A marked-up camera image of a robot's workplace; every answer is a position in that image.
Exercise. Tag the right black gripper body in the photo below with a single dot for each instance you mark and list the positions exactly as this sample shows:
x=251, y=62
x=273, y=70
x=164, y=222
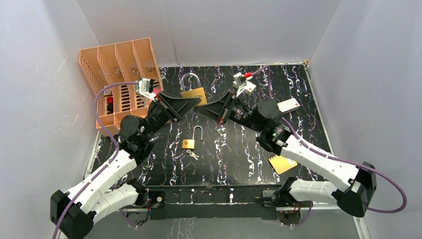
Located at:
x=237, y=113

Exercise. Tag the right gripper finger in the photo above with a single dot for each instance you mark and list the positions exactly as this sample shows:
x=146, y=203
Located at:
x=213, y=112
x=224, y=101

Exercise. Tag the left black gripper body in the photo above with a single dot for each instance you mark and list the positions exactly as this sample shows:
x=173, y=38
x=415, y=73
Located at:
x=163, y=105

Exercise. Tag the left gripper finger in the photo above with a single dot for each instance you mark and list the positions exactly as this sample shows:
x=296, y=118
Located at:
x=167, y=98
x=181, y=107

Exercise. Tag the brass padlock long shackle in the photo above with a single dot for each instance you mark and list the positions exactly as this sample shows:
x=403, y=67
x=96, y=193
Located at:
x=189, y=144

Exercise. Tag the silver key bunch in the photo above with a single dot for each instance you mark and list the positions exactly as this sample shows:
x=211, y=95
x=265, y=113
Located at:
x=191, y=154

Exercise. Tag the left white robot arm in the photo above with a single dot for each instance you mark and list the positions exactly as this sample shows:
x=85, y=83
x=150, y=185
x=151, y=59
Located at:
x=102, y=178

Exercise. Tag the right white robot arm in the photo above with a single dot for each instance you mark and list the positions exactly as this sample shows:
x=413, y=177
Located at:
x=349, y=186

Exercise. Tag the white green small box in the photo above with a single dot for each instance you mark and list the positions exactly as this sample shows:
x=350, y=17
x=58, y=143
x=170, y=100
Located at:
x=250, y=89

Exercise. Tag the red black item in organizer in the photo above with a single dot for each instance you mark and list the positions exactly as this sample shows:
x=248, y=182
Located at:
x=109, y=105

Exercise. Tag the white red small box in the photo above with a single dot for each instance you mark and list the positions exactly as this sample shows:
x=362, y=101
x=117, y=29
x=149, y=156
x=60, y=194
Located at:
x=288, y=106

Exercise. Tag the orange plastic file organizer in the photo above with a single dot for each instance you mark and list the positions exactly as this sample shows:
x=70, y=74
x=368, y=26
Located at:
x=111, y=71

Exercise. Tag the orange spiral notebook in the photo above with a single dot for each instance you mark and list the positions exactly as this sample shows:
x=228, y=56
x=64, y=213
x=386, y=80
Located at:
x=281, y=164

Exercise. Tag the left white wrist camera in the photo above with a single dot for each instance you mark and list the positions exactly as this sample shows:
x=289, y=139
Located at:
x=147, y=89

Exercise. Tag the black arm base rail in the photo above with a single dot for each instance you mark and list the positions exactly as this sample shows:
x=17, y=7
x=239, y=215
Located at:
x=160, y=203

